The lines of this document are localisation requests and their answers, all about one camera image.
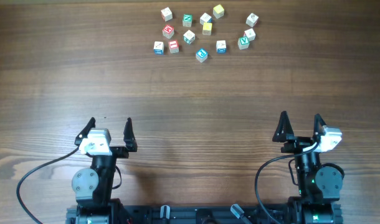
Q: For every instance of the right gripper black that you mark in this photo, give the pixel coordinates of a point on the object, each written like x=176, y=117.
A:
x=279, y=137

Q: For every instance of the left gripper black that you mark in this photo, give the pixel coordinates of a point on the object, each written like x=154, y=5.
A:
x=122, y=153

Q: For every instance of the green V block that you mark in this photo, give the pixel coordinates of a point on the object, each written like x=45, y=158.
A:
x=243, y=43

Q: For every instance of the white block blue bottom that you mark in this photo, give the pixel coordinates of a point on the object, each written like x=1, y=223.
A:
x=221, y=46

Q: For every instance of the red E block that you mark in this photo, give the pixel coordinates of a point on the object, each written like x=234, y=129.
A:
x=168, y=31

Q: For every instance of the white teal-edged block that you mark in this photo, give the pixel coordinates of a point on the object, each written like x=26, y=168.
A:
x=189, y=37

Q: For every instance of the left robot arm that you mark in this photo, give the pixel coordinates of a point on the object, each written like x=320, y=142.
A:
x=93, y=186

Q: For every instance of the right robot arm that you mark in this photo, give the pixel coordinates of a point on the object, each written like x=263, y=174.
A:
x=319, y=184

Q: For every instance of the white block red edge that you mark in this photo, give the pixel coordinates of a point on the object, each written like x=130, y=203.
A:
x=250, y=34

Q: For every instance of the white block blue base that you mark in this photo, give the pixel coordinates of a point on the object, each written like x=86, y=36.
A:
x=158, y=48

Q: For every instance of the red L block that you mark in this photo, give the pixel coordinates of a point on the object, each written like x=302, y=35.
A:
x=173, y=46

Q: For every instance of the white picture block far right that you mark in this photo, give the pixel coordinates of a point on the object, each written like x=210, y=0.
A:
x=252, y=19

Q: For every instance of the blue P block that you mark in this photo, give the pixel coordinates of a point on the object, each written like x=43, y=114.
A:
x=201, y=55

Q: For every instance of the yellow block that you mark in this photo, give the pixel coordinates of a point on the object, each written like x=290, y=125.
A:
x=207, y=28

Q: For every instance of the white block top left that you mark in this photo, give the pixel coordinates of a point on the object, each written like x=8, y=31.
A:
x=166, y=14

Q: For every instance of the yellow-green top block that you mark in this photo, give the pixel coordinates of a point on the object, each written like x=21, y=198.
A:
x=218, y=11

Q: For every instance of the white block blue side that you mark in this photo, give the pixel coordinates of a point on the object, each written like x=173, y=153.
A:
x=205, y=18

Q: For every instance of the green N block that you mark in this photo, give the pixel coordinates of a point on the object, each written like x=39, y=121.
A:
x=187, y=20

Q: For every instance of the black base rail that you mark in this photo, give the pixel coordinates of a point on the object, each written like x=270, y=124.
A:
x=202, y=214

